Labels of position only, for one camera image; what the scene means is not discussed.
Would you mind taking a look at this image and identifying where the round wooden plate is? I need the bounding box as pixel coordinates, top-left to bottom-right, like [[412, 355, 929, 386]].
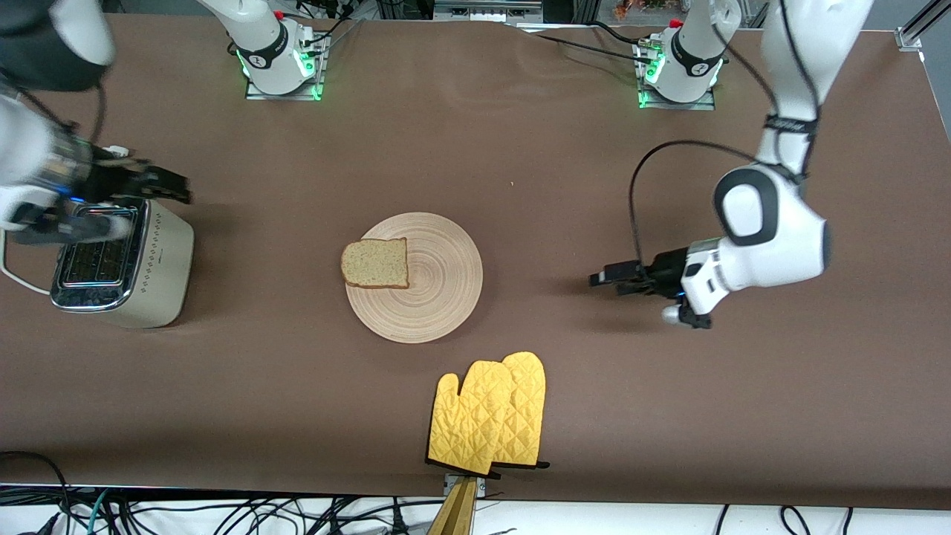
[[345, 213, 484, 344]]

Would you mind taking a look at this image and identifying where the brown bread slice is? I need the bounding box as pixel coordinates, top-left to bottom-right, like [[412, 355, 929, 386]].
[[341, 238, 410, 290]]

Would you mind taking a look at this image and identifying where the white chrome two-slot toaster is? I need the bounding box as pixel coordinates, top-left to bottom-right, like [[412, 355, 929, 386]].
[[50, 195, 195, 329]]

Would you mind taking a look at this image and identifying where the yellow quilted oven mitt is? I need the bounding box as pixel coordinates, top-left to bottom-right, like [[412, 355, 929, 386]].
[[490, 351, 551, 470], [427, 361, 515, 476]]

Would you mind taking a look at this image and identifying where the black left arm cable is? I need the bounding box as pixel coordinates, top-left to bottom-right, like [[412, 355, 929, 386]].
[[629, 0, 824, 262]]

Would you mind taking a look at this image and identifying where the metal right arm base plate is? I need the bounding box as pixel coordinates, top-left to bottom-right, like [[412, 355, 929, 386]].
[[245, 33, 329, 102]]

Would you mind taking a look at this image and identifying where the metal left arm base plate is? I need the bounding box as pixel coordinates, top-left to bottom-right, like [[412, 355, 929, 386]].
[[636, 41, 718, 111]]

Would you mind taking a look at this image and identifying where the black cable across table edge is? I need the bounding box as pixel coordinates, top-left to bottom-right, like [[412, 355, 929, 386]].
[[513, 21, 656, 68]]

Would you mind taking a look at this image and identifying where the wooden stand with metal bracket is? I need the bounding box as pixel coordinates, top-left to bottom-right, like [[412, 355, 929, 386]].
[[427, 474, 487, 535]]

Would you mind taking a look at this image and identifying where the black looped floor cable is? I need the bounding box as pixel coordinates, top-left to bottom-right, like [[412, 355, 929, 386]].
[[0, 451, 73, 522]]

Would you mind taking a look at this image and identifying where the teal floor cable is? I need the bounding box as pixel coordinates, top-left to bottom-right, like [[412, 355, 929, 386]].
[[86, 488, 114, 535]]

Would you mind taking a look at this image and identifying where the aluminium frame profile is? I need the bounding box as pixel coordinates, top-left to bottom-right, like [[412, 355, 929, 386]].
[[895, 0, 951, 51]]

